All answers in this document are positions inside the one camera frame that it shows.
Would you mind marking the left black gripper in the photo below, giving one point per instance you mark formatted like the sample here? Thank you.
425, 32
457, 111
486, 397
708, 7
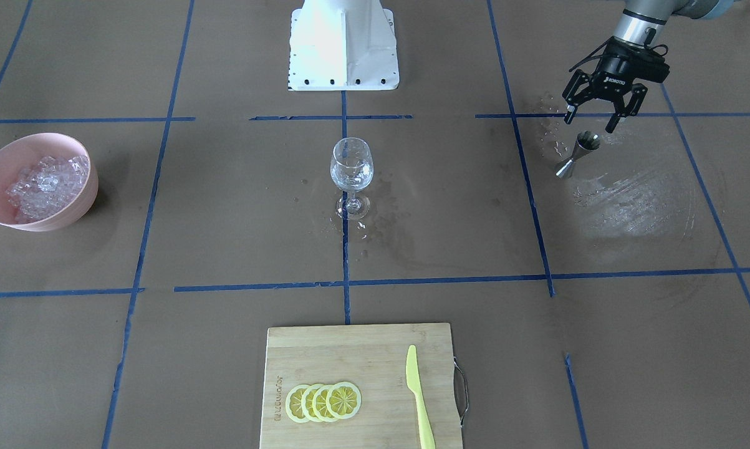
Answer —
613, 76

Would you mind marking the steel jigger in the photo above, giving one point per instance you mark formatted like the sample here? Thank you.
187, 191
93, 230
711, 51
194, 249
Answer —
586, 143

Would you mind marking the clear wine glass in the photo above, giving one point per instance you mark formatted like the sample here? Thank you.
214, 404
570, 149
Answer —
352, 171

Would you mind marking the clear ice cubes pile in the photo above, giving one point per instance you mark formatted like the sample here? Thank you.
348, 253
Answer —
46, 188

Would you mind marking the yellow plastic knife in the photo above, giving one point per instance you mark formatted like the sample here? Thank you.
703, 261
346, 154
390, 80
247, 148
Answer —
413, 383

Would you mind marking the bamboo cutting board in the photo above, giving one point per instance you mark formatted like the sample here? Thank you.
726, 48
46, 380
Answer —
373, 357

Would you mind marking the pink bowl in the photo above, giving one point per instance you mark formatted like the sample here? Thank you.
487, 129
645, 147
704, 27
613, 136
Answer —
25, 152

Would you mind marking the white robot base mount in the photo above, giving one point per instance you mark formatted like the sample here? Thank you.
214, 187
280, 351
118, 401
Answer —
342, 46

